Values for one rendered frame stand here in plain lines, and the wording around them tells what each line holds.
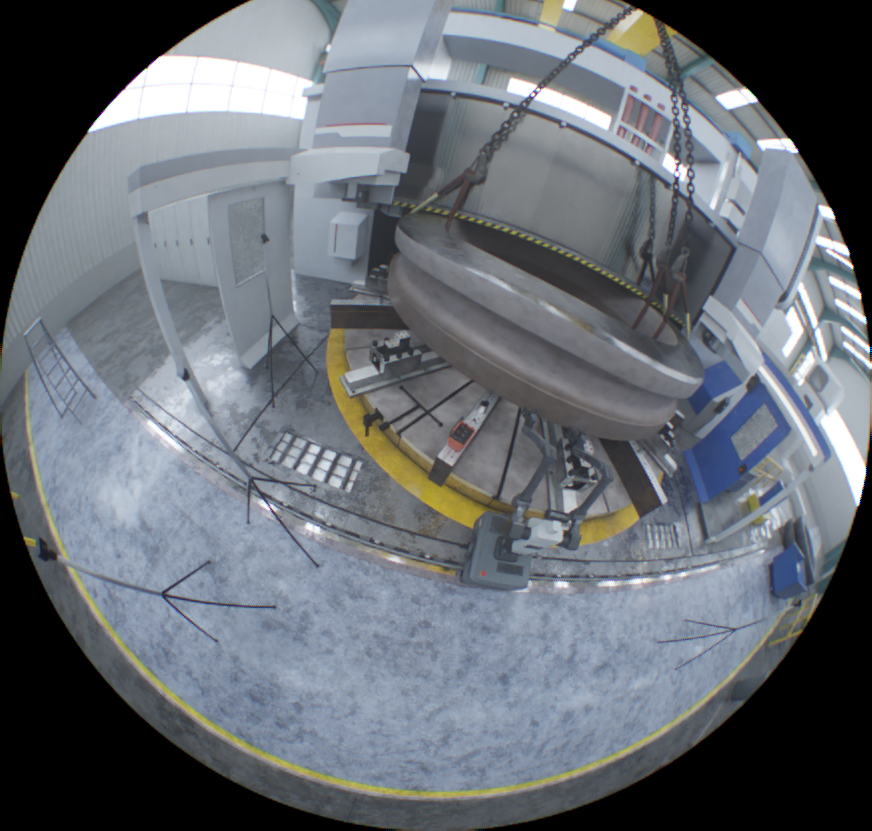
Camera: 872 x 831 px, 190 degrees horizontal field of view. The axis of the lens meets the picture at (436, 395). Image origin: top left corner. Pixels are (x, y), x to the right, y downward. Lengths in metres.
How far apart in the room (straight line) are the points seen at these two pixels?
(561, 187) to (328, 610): 5.94
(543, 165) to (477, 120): 1.28
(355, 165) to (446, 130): 2.15
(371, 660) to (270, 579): 1.02
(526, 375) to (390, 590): 2.07
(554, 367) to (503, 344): 0.46
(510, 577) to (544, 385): 1.59
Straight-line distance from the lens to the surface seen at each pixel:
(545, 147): 4.93
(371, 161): 3.17
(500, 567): 2.28
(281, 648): 2.50
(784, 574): 9.76
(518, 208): 4.77
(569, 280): 6.42
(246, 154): 3.27
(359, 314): 3.57
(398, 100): 3.71
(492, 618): 2.52
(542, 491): 2.64
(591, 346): 1.97
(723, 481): 5.98
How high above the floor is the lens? 2.31
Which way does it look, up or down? 45 degrees down
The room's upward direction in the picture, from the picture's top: 17 degrees clockwise
